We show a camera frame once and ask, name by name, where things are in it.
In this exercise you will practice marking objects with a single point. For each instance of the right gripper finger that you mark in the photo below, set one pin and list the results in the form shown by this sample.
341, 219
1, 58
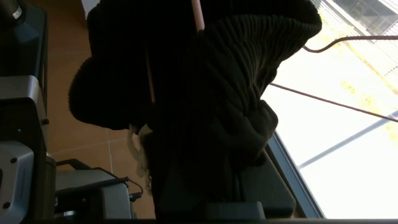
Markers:
267, 189

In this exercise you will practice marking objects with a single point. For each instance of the black garment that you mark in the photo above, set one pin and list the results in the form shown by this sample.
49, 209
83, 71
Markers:
202, 93

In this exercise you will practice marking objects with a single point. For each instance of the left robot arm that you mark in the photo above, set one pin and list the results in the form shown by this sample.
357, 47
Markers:
9, 11

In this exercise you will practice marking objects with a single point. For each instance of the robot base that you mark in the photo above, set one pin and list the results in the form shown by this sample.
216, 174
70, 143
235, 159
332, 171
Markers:
18, 124

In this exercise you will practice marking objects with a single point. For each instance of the window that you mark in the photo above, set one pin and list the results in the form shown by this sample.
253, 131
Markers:
342, 140

